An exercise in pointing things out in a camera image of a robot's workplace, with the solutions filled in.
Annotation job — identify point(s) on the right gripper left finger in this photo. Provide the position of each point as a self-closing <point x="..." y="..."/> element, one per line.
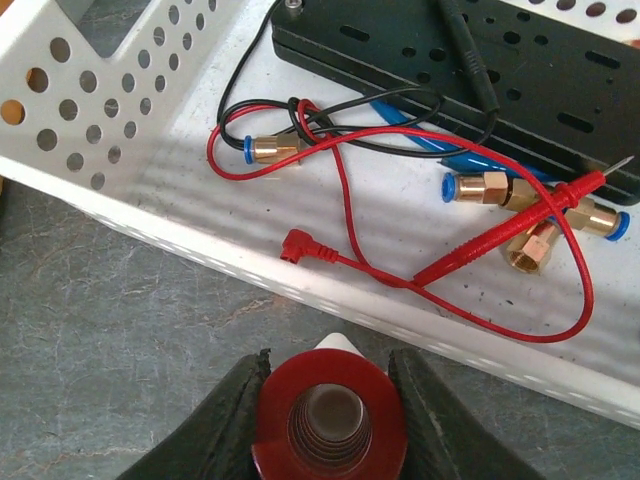
<point x="215" y="441"/>

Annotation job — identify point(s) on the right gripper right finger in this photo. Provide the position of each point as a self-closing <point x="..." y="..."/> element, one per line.
<point x="445" y="441"/>

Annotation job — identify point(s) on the red large spring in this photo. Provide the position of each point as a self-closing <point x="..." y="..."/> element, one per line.
<point x="329" y="414"/>

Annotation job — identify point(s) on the white peg board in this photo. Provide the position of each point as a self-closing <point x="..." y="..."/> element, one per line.
<point x="338" y="341"/>

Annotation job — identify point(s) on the white perforated basket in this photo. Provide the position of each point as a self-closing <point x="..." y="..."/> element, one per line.
<point x="118" y="138"/>

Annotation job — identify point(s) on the brass tee fitting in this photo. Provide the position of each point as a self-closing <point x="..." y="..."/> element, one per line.
<point x="533" y="230"/>

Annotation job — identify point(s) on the brass straight fitting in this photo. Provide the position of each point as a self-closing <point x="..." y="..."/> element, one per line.
<point x="269" y="150"/>

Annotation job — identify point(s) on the black perforated metal plate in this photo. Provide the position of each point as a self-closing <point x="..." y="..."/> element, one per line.
<point x="569" y="99"/>

